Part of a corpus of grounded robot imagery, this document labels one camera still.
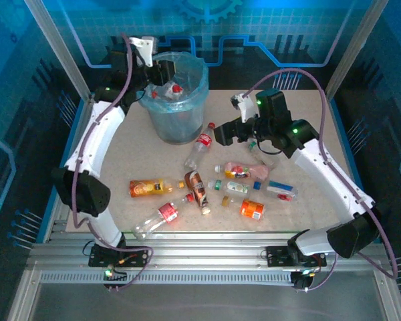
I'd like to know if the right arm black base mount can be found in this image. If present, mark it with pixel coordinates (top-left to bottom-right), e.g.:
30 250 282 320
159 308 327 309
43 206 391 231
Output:
265 245 328 268

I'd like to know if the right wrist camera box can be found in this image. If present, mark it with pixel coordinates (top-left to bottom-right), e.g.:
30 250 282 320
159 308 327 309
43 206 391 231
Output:
230 93 257 123

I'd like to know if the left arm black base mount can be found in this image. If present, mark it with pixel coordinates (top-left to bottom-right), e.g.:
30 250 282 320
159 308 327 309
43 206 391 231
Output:
88 245 151 268

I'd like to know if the long clear bottle red label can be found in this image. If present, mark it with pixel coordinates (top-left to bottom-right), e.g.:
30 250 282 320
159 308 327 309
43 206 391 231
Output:
132 193 195 241

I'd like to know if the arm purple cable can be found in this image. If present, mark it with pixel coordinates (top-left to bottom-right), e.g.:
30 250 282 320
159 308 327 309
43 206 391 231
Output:
72 32 154 292
242 68 399 292

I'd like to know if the green-cap clear unlabelled bottle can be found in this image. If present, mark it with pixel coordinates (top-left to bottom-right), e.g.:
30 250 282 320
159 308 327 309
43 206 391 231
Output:
246 140 280 168

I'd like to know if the blue-cap clear bottle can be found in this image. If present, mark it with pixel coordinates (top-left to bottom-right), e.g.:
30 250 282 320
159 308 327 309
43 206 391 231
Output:
253 179 299 202

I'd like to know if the aluminium frame post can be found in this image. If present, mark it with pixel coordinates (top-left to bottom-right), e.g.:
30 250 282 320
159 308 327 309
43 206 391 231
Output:
323 0 390 101
23 0 93 103

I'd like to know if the translucent grey waste bin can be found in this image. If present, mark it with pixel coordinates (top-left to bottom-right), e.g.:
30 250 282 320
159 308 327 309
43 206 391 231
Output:
146 98 205 146

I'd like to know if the green-cap bottle white label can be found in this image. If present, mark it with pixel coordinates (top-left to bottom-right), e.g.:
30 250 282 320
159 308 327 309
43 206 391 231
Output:
207 179 251 197

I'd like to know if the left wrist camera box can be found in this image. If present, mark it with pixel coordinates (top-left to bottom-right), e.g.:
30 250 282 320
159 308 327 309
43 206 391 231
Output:
128 35 160 68

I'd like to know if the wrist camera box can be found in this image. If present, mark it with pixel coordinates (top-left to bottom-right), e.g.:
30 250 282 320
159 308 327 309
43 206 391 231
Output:
230 93 257 123
128 35 160 68

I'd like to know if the orange juice bottle yellow cap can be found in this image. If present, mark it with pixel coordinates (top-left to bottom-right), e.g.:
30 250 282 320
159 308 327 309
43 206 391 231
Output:
129 179 186 199

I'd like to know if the aluminium frame rail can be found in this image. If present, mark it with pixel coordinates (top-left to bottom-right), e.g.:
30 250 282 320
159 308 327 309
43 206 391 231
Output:
26 230 390 270

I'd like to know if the slotted grey cable duct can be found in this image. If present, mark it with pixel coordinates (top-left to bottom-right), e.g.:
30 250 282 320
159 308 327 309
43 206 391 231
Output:
39 271 295 286

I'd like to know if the pink drink bottle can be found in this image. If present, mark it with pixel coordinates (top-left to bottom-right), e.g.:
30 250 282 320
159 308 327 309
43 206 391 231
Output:
215 161 270 181

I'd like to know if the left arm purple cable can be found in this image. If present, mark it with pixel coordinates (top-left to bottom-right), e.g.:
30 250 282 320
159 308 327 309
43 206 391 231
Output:
72 32 154 292

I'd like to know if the brown coffee drink bottle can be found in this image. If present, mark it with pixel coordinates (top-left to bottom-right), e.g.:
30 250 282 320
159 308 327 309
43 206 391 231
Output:
183 170 211 215

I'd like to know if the gold-cap bottle orange label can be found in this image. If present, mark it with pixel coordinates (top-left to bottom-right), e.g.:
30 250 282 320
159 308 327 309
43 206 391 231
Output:
221 195 266 221

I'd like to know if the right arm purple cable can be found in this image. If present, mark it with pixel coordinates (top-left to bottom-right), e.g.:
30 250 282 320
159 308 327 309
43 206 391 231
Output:
242 68 399 292

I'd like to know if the trash bin with blue liner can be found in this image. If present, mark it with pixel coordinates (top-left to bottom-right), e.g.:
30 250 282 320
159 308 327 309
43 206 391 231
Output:
136 49 210 114

